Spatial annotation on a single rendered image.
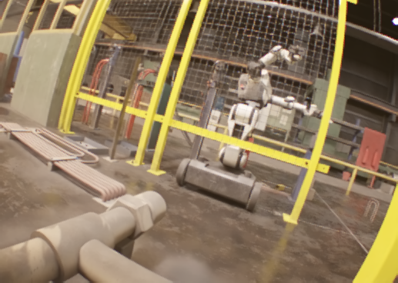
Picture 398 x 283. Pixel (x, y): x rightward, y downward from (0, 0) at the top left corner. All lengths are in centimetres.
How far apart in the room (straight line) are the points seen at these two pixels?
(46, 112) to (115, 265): 228
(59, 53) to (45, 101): 52
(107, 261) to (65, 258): 7
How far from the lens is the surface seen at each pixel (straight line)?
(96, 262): 40
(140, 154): 186
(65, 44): 258
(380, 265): 40
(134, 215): 56
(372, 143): 847
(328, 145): 1025
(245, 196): 150
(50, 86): 257
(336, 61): 176
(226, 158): 172
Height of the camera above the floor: 49
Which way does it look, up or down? 3 degrees down
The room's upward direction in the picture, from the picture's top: 16 degrees clockwise
